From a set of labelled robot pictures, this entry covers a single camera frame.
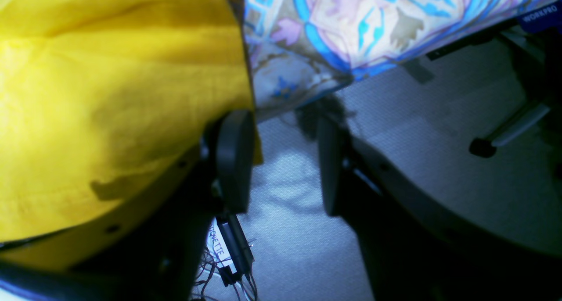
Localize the office chair base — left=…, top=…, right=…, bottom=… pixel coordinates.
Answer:
left=469, top=26, right=561, bottom=158

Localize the patterned blue pink tablecloth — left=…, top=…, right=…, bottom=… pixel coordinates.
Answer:
left=230, top=0, right=557, bottom=121

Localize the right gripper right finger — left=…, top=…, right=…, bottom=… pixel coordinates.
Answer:
left=317, top=115, right=350, bottom=217

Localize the yellow T-shirt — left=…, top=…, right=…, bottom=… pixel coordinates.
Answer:
left=0, top=0, right=264, bottom=271

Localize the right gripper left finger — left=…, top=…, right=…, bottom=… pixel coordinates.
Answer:
left=199, top=109, right=255, bottom=214

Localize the black cable bundle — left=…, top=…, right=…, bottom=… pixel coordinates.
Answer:
left=191, top=213, right=259, bottom=301

